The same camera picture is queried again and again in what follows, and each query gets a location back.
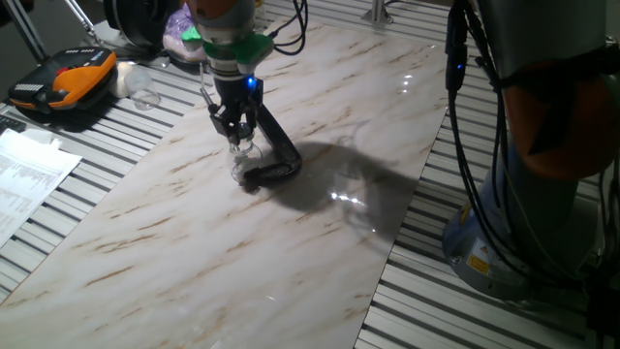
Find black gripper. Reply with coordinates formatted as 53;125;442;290
207;76;265;140

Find chrome jar lid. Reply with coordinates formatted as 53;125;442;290
231;123;254;145

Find small clear glass jar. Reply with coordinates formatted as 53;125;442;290
226;138;265;185

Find black C-clamp with steel screw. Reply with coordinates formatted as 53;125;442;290
198;62;304;191

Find clear plastic cup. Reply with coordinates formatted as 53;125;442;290
124;65;162;111

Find purple plastic bag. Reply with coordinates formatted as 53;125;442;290
162;7;209;63

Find white round object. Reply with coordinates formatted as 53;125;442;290
108;61;137;100

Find marble patterned board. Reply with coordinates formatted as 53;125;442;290
0;18;469;349

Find black round spool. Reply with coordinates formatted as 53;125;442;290
103;0;183;49

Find orange and black teach pendant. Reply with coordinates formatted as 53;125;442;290
7;47;119;115

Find thin metal rod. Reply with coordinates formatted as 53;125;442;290
62;0;106;48

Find white printed paper sheets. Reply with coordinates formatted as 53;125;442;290
0;128;83;249

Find black keyboard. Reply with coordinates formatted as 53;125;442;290
0;114;28;138

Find dark aluminium profile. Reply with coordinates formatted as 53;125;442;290
0;0;50;65

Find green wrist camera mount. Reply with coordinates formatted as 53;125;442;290
180;26;275;67

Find aluminium post with foot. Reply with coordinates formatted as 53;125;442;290
360;0;395;25

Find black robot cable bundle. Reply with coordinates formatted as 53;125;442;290
268;0;539;288

